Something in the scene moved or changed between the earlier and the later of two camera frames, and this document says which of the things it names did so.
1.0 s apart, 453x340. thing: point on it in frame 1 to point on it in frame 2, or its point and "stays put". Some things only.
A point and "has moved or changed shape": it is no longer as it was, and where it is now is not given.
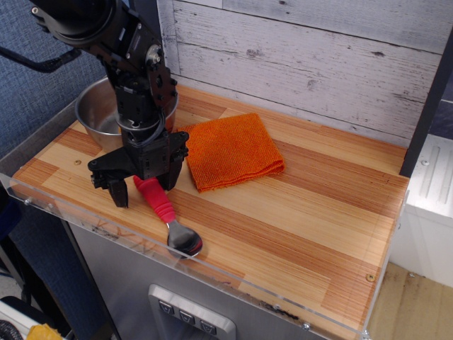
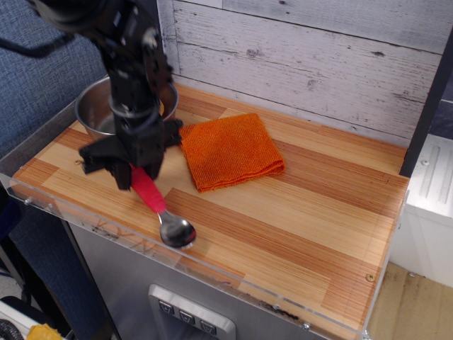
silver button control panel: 175,316 stays put
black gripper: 146,153 to 135,146
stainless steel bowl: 96,110 stays put
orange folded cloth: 231,151 stays put
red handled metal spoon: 182,241 has moved or changed shape
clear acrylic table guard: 297,217 stays put
